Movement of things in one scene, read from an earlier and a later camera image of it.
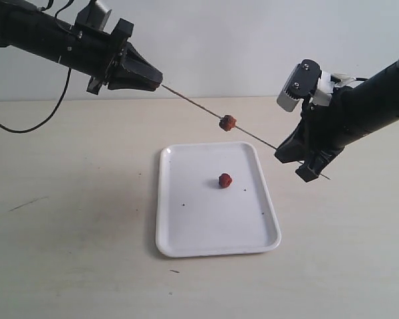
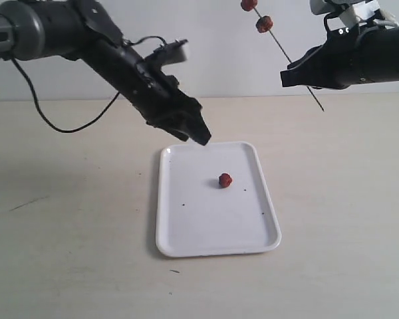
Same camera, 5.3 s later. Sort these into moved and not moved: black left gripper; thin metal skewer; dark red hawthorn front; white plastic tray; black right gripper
Moved: black left gripper; black right gripper; thin metal skewer; dark red hawthorn front
Not moved: white plastic tray
